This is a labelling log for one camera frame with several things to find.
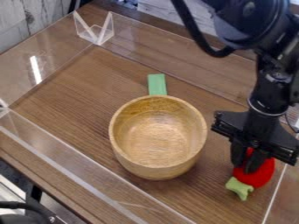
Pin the green wooden block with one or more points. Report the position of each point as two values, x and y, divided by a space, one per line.
156 84

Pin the black metal table mount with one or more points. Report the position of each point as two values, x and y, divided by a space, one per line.
36 210

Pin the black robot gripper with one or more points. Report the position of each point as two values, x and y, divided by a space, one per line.
257 133

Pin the clear acrylic tray wall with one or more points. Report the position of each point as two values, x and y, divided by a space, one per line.
83 185

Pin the red plush strawberry toy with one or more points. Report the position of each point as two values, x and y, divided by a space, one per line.
243 183

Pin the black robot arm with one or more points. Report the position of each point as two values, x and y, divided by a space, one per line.
261 26

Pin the light wooden bowl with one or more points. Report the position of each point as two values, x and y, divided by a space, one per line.
157 133

